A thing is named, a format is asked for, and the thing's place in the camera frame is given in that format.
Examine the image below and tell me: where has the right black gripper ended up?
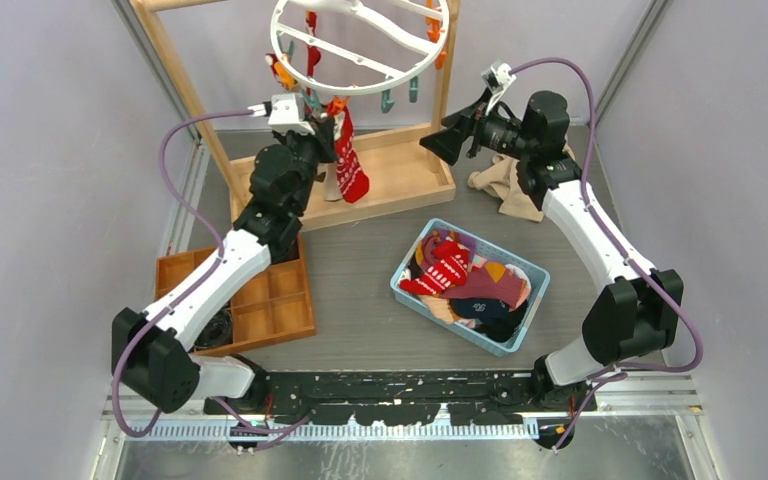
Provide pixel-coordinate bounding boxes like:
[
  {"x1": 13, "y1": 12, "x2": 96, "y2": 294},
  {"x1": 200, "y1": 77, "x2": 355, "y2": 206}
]
[{"x1": 420, "y1": 88, "x2": 535, "y2": 167}]

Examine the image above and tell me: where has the red white patterned sock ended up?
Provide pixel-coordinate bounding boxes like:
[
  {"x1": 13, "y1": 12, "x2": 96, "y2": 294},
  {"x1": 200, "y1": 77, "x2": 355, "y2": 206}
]
[{"x1": 335, "y1": 108, "x2": 370, "y2": 203}]

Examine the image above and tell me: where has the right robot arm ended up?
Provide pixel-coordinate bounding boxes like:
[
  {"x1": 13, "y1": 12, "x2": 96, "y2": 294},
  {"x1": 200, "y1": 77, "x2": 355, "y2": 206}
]
[{"x1": 419, "y1": 91, "x2": 684, "y2": 411}]

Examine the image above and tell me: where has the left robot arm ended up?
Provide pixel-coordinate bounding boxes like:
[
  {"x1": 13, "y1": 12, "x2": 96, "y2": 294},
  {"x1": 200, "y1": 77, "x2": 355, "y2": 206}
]
[{"x1": 111, "y1": 116, "x2": 336, "y2": 414}]

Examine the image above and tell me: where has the wooden hanger stand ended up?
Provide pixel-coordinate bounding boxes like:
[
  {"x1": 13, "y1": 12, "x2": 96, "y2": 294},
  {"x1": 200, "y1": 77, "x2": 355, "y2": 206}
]
[{"x1": 129, "y1": 0, "x2": 462, "y2": 233}]

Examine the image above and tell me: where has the orange clothes peg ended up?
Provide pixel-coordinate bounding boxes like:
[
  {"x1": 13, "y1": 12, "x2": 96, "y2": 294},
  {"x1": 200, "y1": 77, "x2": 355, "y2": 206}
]
[{"x1": 325, "y1": 96, "x2": 350, "y2": 117}]

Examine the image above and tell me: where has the teal clothes peg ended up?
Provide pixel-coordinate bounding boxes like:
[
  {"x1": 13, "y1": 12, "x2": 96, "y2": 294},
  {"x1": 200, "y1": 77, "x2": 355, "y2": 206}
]
[{"x1": 380, "y1": 89, "x2": 395, "y2": 114}]

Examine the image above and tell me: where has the beige cloth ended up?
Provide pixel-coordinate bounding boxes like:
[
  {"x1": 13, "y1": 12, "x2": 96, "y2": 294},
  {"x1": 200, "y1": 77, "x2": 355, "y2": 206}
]
[{"x1": 467, "y1": 154, "x2": 544, "y2": 223}]

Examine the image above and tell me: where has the maroon ribbed sock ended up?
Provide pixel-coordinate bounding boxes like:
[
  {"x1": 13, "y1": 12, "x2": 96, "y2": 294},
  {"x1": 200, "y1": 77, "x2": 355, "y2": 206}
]
[{"x1": 440, "y1": 261, "x2": 532, "y2": 310}]

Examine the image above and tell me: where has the navy blue sock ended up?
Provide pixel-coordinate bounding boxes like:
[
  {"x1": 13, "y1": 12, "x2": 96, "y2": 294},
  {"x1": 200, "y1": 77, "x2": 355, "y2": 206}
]
[{"x1": 449, "y1": 298, "x2": 511, "y2": 328}]

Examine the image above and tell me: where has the wooden compartment tray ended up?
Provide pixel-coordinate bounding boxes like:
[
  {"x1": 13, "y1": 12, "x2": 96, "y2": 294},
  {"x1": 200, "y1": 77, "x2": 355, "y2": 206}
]
[{"x1": 190, "y1": 240, "x2": 317, "y2": 357}]

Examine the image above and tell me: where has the blue plastic basket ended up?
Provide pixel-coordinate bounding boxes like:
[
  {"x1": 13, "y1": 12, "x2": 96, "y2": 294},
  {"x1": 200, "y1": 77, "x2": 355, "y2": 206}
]
[{"x1": 390, "y1": 218, "x2": 550, "y2": 356}]

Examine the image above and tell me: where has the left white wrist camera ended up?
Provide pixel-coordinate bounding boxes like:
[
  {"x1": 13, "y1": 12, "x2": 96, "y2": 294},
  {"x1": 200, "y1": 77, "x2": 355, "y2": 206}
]
[{"x1": 266, "y1": 92, "x2": 316, "y2": 137}]

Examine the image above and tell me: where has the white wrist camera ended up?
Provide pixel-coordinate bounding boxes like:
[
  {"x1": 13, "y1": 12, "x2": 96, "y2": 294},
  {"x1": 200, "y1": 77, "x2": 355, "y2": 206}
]
[
  {"x1": 481, "y1": 61, "x2": 516, "y2": 112},
  {"x1": 266, "y1": 92, "x2": 316, "y2": 137}
]

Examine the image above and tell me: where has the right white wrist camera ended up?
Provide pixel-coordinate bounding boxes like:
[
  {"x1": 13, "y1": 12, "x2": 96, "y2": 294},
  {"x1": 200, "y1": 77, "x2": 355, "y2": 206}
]
[{"x1": 481, "y1": 61, "x2": 516, "y2": 112}]

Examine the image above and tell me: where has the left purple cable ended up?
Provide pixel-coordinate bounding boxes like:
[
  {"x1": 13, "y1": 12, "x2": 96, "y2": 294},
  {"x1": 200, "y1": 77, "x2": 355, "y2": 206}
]
[{"x1": 110, "y1": 109, "x2": 273, "y2": 440}]

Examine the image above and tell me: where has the purple cable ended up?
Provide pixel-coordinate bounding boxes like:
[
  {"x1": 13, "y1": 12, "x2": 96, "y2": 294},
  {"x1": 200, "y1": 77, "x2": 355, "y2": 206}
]
[
  {"x1": 110, "y1": 109, "x2": 273, "y2": 440},
  {"x1": 509, "y1": 56, "x2": 705, "y2": 376}
]

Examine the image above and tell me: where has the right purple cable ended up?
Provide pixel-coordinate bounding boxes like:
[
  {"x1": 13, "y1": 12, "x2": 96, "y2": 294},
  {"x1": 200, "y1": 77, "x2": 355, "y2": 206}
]
[{"x1": 509, "y1": 56, "x2": 705, "y2": 376}]

